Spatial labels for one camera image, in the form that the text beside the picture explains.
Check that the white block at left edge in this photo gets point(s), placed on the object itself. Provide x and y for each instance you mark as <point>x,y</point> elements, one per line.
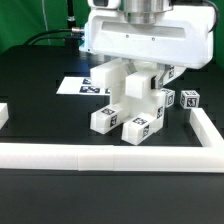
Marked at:
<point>3,114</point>

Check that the white U-shaped fence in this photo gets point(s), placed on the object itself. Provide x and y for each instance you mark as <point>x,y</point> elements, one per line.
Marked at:
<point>208,157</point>

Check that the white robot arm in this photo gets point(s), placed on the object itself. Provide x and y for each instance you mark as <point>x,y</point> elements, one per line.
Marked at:
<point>153,31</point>

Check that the white marker sheet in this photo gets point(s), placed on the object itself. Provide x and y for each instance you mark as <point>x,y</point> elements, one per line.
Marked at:
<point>80,86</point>

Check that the white chair back frame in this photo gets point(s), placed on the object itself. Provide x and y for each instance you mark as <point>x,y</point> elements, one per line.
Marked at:
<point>132,103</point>

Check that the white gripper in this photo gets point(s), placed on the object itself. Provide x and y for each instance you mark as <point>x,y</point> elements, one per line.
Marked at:
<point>153,31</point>

